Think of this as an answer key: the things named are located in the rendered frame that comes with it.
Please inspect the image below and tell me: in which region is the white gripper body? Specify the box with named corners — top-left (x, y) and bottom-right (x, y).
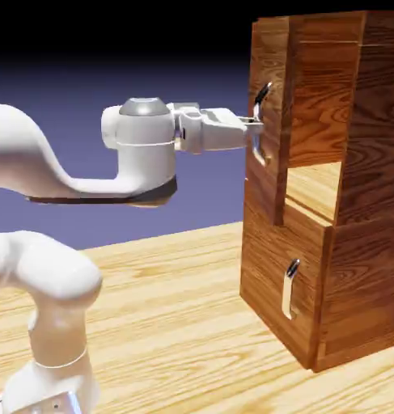
top-left (200, 108), bottom-right (249, 152)

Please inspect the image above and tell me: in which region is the wooden drawer front with handle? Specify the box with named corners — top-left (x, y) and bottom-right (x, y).
top-left (244, 16), bottom-right (366, 226)

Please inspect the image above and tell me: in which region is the wooden cabinet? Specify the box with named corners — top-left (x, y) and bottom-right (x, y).
top-left (239, 10), bottom-right (394, 373)

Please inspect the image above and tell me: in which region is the curved silver handle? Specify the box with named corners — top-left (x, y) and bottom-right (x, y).
top-left (281, 258), bottom-right (301, 321)
top-left (251, 81), bottom-right (273, 168)

